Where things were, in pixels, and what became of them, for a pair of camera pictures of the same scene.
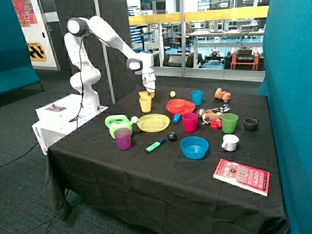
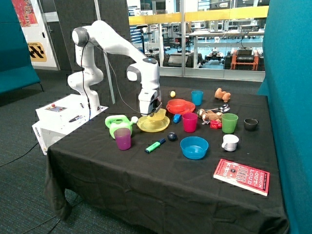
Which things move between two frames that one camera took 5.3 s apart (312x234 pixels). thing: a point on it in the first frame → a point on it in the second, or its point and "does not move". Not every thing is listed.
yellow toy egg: [172, 94] does not move
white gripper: [149, 81] → [150, 100]
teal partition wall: [287, 83] does not move
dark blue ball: [172, 136] does not move
